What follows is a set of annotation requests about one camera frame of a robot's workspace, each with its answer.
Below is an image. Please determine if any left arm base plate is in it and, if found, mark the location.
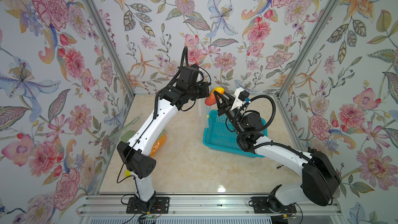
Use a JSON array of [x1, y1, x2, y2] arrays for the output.
[[126, 197, 170, 214]]

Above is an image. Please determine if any large orange mango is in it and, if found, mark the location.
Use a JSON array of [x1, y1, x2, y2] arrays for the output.
[[150, 134, 167, 157]]

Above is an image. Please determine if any right corner aluminium post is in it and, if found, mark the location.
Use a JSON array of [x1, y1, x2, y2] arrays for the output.
[[275, 0, 340, 100]]

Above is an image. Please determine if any aluminium front rail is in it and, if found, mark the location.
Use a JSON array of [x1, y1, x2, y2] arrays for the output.
[[76, 194, 346, 224]]

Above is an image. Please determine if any green printed zip-top bag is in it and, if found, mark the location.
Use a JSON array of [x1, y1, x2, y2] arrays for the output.
[[109, 114, 143, 145]]

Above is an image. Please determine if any corner aluminium post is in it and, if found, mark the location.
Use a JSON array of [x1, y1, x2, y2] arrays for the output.
[[83, 0, 135, 99], [275, 0, 340, 100]]

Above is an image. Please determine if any red yellow mango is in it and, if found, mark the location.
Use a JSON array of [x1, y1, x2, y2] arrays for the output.
[[204, 87, 225, 106]]

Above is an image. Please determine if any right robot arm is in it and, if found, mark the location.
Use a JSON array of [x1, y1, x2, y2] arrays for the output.
[[205, 88, 341, 212]]

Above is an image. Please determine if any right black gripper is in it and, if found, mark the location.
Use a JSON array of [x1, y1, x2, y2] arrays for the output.
[[220, 92, 247, 138]]

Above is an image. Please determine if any clear blue-zipper bag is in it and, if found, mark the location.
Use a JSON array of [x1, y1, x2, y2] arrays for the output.
[[197, 98, 208, 128]]

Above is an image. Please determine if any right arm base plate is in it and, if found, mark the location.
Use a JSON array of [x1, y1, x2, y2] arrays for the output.
[[248, 197, 296, 214]]

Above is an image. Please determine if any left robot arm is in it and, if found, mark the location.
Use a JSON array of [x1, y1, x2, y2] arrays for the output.
[[117, 64, 211, 209]]

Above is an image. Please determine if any left corner aluminium post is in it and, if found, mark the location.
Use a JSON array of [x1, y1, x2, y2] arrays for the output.
[[83, 0, 135, 99]]

